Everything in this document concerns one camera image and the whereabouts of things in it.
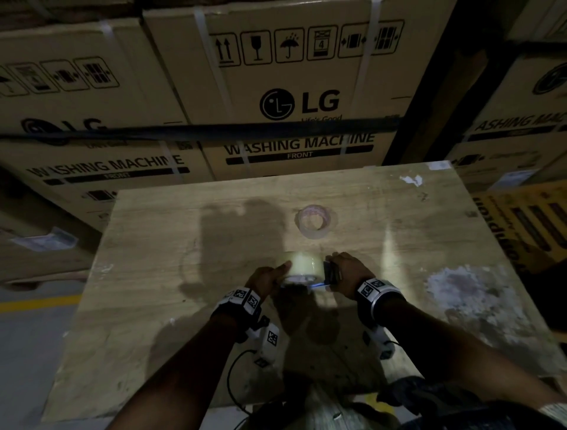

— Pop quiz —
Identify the yellow black printed carton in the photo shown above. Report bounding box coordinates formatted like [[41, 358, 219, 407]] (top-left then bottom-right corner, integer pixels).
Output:
[[471, 179, 567, 273]]

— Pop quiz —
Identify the person's left hand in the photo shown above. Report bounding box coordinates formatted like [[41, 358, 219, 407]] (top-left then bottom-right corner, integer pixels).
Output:
[[245, 260, 293, 304]]

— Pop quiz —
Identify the dark metal rack upright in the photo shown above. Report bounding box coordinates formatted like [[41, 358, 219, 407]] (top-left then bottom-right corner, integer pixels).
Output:
[[382, 0, 530, 165]]

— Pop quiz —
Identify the black left camera cable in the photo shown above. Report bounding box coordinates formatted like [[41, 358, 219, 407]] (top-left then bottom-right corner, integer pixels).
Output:
[[226, 348, 258, 415]]

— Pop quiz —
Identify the person's left forearm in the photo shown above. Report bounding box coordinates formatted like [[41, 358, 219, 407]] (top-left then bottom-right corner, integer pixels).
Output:
[[106, 313, 242, 430]]

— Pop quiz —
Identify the person's right forearm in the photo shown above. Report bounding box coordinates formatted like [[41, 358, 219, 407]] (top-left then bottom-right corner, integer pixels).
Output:
[[376, 295, 567, 411]]

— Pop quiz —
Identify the black right wrist strap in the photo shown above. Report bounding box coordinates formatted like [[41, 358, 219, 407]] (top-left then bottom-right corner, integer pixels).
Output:
[[355, 276, 406, 328]]

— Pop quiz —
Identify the pale shirt sleeve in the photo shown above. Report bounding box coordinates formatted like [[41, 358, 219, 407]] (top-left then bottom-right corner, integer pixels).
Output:
[[538, 400, 567, 428]]

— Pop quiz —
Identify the silver bracelet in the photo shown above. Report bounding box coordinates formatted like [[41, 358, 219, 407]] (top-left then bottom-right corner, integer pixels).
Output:
[[370, 288, 405, 322]]

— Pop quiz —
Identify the hatch-printed cardboard box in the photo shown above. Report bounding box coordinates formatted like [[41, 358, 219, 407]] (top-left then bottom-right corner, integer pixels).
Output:
[[0, 0, 142, 32]]

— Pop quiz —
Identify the clear tape roll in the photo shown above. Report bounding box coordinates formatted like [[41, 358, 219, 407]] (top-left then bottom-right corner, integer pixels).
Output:
[[276, 251, 328, 286]]

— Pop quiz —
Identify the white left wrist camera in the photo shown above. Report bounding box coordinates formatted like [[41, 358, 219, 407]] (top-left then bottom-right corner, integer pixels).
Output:
[[247, 317, 281, 369]]

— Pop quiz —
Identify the white shipping label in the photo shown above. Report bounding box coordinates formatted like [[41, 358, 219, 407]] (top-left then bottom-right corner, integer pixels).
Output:
[[489, 168, 540, 191]]

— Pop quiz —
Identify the person's right hand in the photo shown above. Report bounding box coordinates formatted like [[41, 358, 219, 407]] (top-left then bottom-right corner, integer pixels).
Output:
[[325, 251, 376, 301]]

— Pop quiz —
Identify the black wrist strap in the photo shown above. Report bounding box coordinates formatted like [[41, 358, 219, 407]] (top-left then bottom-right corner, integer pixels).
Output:
[[355, 276, 406, 328], [210, 285, 263, 344]]

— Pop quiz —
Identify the black left wrist strap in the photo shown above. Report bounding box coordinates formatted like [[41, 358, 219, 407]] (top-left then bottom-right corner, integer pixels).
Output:
[[210, 285, 263, 344]]

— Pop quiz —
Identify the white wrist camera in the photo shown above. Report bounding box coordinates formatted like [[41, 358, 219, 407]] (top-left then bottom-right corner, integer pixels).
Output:
[[363, 327, 396, 360], [247, 317, 281, 369]]

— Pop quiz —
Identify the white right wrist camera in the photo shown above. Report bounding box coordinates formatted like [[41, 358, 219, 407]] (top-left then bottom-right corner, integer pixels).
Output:
[[363, 327, 396, 360]]

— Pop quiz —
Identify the blue tape dispenser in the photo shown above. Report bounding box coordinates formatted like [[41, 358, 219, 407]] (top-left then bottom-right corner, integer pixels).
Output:
[[308, 260, 344, 294]]

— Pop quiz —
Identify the plain brown cardboard box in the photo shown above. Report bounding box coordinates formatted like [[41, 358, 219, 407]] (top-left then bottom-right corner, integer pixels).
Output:
[[0, 168, 103, 284]]

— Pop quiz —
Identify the clear plastic document pouch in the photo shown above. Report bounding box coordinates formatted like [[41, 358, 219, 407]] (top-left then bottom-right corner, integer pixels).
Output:
[[8, 226, 80, 253]]

